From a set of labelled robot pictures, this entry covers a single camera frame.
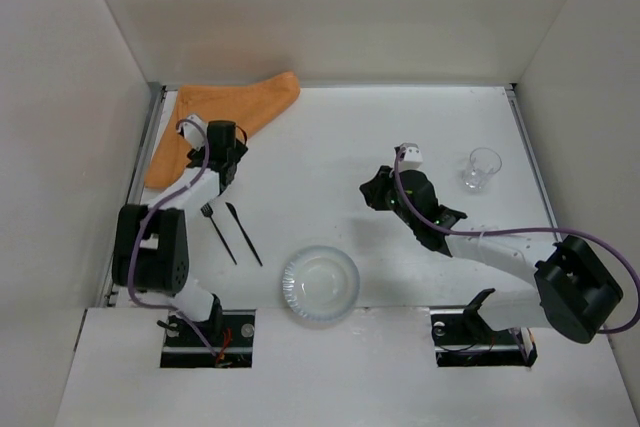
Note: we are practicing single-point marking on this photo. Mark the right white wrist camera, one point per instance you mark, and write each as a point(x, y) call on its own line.
point(410, 156)

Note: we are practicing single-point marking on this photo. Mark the orange cloth napkin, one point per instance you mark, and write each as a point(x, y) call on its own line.
point(251, 107)

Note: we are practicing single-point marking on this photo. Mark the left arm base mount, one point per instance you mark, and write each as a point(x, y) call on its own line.
point(229, 346)

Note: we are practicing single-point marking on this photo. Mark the black plastic knife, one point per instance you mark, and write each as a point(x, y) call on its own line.
point(233, 211)

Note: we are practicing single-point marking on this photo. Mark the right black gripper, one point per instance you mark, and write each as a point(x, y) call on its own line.
point(376, 192)

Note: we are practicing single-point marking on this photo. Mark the black plastic fork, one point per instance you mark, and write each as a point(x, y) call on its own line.
point(207, 212)

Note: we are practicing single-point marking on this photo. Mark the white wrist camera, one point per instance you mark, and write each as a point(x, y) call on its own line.
point(410, 156)
point(193, 129)

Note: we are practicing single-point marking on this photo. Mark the clear plastic cup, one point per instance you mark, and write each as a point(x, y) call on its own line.
point(482, 165)

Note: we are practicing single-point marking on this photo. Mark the clear plastic plate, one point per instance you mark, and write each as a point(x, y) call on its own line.
point(320, 284)

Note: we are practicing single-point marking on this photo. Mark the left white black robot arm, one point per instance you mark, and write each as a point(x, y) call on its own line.
point(151, 253)

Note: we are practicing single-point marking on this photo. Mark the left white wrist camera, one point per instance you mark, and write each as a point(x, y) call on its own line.
point(193, 129)

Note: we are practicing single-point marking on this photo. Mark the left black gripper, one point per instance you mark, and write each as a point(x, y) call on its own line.
point(232, 163)

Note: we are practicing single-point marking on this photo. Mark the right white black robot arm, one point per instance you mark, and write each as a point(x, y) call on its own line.
point(569, 288)

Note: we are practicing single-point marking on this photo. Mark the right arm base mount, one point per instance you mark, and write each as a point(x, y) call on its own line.
point(463, 339)

